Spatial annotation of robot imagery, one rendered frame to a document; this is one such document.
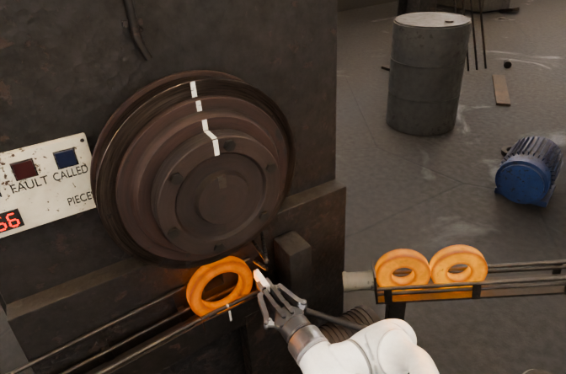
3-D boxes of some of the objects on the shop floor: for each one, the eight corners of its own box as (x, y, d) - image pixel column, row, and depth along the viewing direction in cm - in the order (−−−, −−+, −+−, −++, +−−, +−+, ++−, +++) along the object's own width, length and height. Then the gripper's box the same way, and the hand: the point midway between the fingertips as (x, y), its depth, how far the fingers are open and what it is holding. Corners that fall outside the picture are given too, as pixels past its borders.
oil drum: (371, 119, 390) (376, 17, 347) (419, 104, 416) (429, 7, 372) (421, 143, 345) (435, 29, 302) (471, 125, 371) (490, 17, 327)
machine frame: (57, 350, 192) (-163, -120, 106) (269, 257, 238) (236, -123, 152) (85, 520, 137) (-329, -179, 51) (353, 355, 183) (376, -157, 97)
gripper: (279, 358, 106) (236, 291, 123) (322, 333, 111) (275, 273, 128) (278, 339, 102) (234, 273, 119) (323, 315, 107) (274, 254, 124)
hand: (261, 281), depth 121 cm, fingers closed
